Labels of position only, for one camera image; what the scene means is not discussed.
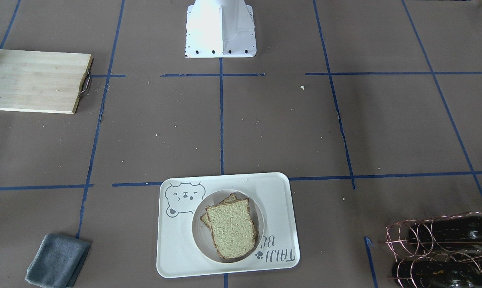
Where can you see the grey round plate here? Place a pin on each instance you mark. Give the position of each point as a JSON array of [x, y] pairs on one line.
[[202, 235]]

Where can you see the cream bear tray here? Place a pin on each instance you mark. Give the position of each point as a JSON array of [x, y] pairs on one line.
[[178, 255]]

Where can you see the grey folded cloth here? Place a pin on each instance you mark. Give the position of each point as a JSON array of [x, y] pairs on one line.
[[58, 261]]

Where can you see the wooden cutting board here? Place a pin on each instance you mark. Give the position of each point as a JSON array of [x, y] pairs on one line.
[[46, 82]]

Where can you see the dark green wine bottle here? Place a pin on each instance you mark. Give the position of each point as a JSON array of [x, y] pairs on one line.
[[464, 233]]

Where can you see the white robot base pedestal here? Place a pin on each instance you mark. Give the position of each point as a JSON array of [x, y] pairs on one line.
[[220, 28]]

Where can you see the copper wire bottle rack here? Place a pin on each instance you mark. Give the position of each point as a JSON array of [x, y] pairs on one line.
[[398, 242]]

